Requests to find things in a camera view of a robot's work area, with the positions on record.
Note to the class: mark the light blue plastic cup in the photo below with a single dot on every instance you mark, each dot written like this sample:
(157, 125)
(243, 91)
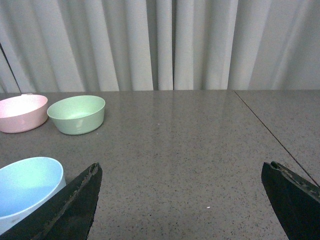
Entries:
(25, 185)

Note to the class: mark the white pleated curtain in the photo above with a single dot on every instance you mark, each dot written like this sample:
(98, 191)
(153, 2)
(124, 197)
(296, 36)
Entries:
(142, 45)

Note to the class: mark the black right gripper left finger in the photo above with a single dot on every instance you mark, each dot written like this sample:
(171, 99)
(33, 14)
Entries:
(68, 215)

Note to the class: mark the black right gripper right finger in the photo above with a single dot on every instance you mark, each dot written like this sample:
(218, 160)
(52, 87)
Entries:
(295, 201)

